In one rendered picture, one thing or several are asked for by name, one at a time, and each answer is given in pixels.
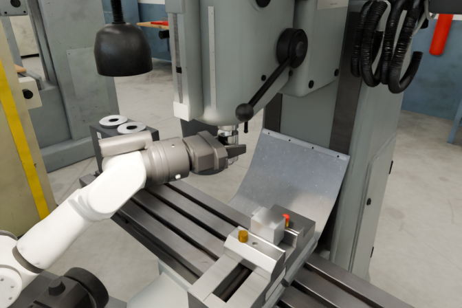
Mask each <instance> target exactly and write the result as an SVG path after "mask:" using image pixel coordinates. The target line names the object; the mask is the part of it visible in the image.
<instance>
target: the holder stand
mask: <svg viewBox="0 0 462 308"><path fill-rule="evenodd" d="M89 128H90V132H91V138H92V142H93V147H94V151H95V154H96V160H97V164H98V170H99V172H101V173H103V170H102V161H103V159H104V158H103V157H101V153H100V147H99V146H98V145H99V143H98V140H100V139H104V138H111V137H115V136H119V135H126V134H130V133H137V132H140V131H147V130H149V131H150V132H151V136H152V139H153V142H154V141H158V140H160V136H159V131H158V130H157V129H154V128H152V127H149V126H146V125H145V124H144V123H141V122H136V121H134V120H131V119H128V118H127V117H126V116H123V115H111V116H109V117H105V118H103V119H101V121H99V122H97V123H94V124H90V125H89ZM150 185H152V183H151V182H146V183H145V186H144V188H141V189H139V190H138V191H137V192H136V193H138V192H140V191H141V190H144V189H145V188H147V187H149V186H150Z"/></svg>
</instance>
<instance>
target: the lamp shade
mask: <svg viewBox="0 0 462 308"><path fill-rule="evenodd" d="M93 52H94V57H95V61H96V68H97V72H98V74H100V75H102V76H110V77H125V76H137V75H140V74H145V73H148V72H150V71H152V70H153V62H152V56H151V47H150V45H149V42H148V41H147V39H146V36H145V34H144V31H143V30H141V29H140V28H138V27H137V26H135V25H134V24H132V23H127V22H126V21H123V22H113V21H112V22H111V23H108V24H106V25H105V26H103V27H102V28H101V29H100V30H99V31H98V32H96V40H95V45H94V50H93Z"/></svg>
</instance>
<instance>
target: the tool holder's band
mask: <svg viewBox="0 0 462 308"><path fill-rule="evenodd" d="M217 136H218V138H220V139H222V140H234V139H236V138H238V136H239V132H238V131H237V130H234V131H233V132H232V133H224V132H223V131H222V130H218V131H217Z"/></svg>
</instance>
